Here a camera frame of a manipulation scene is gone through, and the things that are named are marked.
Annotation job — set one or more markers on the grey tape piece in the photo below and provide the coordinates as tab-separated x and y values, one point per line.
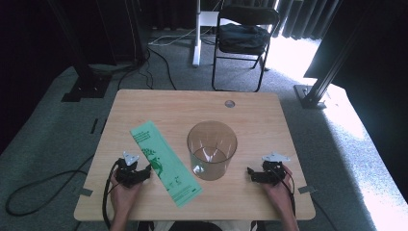
86	192
306	189

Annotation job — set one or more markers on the black stand with base plate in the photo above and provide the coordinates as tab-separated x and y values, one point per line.
86	89

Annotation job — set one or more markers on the person's left hand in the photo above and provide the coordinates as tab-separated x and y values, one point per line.
123	199

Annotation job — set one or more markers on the green plastic bag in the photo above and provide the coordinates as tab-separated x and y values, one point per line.
166	166

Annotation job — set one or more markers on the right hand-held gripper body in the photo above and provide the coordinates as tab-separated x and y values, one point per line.
272	174

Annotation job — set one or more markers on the white desk leg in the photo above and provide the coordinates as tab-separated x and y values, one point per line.
196	48

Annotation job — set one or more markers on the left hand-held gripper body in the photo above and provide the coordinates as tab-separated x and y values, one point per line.
128	174

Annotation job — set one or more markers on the black floor tape strip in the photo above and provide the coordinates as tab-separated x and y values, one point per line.
94	126
103	125

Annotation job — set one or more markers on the person's right hand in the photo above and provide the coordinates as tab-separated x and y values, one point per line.
282	195

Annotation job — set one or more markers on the black metal profile stand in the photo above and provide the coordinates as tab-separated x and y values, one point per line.
312	99

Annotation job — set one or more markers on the dark backpack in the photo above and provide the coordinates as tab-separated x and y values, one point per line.
243	38

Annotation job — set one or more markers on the black folding chair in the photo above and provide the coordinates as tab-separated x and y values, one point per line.
247	16

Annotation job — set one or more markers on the grey table grommet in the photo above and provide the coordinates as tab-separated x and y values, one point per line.
229	103

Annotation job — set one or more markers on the dark pleated curtain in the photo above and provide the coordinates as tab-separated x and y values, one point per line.
304	19

